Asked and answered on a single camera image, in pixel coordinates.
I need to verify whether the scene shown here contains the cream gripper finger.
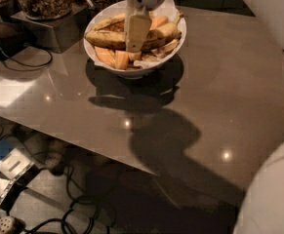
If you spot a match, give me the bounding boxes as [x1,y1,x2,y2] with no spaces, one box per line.
[124,4,152,53]

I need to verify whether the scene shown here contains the long spotted front banana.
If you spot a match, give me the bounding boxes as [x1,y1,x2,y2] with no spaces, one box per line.
[85,22,182,52]

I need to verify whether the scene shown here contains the spotted back banana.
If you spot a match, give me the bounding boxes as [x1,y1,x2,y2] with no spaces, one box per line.
[92,13,125,31]

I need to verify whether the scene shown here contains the orange banana right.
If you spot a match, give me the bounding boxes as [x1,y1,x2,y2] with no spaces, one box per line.
[150,16,169,30]

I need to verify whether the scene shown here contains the white ceramic bowl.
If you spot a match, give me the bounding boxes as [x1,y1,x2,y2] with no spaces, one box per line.
[83,0,187,80]

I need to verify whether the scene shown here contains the white paper bowl liner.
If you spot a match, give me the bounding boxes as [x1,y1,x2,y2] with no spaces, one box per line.
[94,0,182,70]

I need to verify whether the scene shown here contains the orange banana piece front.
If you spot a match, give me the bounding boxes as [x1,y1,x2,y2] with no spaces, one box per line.
[115,51,129,70]

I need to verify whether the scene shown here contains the grey metal stand block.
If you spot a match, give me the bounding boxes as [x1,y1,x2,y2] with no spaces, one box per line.
[12,5,91,53]

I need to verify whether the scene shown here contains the grey slipper on floor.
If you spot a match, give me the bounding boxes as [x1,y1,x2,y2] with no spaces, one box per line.
[45,139,69,176]

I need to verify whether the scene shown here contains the blue and silver box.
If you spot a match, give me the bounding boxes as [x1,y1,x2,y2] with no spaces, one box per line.
[0,139,34,179]

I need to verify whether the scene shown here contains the black cable on table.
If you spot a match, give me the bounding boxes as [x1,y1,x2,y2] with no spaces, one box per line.
[0,37,55,72]

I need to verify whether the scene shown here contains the black floor cables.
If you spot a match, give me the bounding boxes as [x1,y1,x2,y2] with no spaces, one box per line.
[0,120,123,234]

